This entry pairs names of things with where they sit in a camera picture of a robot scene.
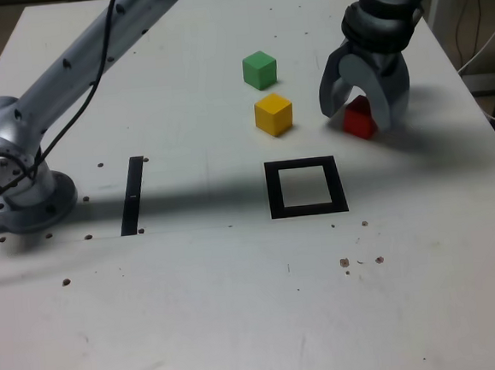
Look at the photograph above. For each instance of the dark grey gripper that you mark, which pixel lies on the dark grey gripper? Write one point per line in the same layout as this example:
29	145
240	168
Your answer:
381	56

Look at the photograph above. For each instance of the red cube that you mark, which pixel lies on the red cube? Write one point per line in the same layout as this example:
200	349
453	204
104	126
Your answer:
356	120

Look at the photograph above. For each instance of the yellow cube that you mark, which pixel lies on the yellow cube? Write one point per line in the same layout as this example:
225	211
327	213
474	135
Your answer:
273	116

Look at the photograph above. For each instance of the green cube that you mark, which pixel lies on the green cube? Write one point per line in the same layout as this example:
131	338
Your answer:
259	70

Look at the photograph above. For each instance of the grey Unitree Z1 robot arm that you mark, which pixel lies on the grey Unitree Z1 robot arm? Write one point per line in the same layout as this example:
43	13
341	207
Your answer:
71	66

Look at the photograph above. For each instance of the black tape square outline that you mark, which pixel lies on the black tape square outline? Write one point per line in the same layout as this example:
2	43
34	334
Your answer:
274	191

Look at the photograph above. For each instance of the grey background bar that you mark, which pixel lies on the grey background bar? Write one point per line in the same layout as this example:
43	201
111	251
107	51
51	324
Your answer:
486	84

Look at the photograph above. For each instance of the black tape strip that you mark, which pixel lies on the black tape strip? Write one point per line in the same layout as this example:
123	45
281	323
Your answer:
130	194

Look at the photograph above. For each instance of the white frame leg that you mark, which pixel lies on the white frame leg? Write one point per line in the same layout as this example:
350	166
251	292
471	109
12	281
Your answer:
438	15

